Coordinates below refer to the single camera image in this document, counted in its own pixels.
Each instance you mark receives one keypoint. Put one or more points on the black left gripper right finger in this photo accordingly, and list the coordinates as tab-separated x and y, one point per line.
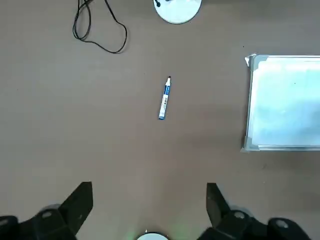
225	222

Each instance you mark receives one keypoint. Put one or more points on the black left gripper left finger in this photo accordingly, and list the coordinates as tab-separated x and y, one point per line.
65	220

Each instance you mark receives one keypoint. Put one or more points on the blue white whiteboard marker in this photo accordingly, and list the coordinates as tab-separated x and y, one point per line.
165	100

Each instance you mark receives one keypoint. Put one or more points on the silver framed whiteboard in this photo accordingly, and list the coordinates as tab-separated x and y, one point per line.
287	105

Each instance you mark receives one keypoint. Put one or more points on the white desk lamp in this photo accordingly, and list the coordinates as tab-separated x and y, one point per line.
177	12

